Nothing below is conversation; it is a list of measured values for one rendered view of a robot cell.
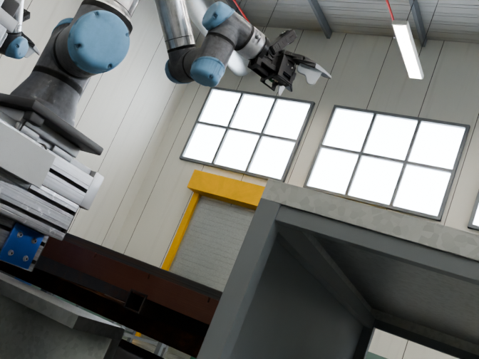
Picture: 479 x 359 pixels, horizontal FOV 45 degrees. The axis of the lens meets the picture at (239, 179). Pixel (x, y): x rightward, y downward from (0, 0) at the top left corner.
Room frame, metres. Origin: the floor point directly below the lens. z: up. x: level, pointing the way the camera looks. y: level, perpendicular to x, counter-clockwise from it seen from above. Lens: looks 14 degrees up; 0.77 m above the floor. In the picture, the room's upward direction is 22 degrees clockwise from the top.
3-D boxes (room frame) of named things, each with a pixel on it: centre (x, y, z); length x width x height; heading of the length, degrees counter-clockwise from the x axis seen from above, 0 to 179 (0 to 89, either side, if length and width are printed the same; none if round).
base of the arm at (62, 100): (1.26, 0.46, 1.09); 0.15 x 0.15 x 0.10
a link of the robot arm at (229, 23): (1.29, 0.17, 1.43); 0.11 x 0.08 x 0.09; 122
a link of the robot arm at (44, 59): (1.25, 0.46, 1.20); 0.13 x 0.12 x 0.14; 32
